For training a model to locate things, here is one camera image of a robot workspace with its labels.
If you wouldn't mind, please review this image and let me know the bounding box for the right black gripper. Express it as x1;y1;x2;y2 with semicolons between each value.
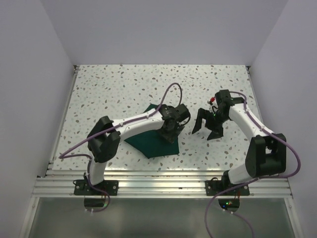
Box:
192;108;230;141

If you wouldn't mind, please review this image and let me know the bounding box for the green surgical cloth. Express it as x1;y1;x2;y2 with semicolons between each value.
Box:
120;105;179;159

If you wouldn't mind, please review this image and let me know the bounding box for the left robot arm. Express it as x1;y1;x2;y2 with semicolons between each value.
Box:
85;104;191;195

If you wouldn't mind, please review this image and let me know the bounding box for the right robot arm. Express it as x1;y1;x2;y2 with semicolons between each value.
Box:
192;90;286;195

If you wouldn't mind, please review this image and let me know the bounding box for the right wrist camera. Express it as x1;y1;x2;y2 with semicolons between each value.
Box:
208;97;218;112

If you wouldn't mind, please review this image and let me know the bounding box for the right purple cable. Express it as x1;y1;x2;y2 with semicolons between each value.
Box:
204;91;302;238

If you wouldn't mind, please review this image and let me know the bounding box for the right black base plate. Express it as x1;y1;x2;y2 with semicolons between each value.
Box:
205;177;250;213

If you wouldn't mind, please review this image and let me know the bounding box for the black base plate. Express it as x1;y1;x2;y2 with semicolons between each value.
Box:
205;177;250;213
74;179;119;209

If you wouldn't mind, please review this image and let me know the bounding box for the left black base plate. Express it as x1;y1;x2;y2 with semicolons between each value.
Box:
74;179;119;209

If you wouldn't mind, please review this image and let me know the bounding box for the aluminium rail frame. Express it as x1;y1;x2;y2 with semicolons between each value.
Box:
20;64;304;238

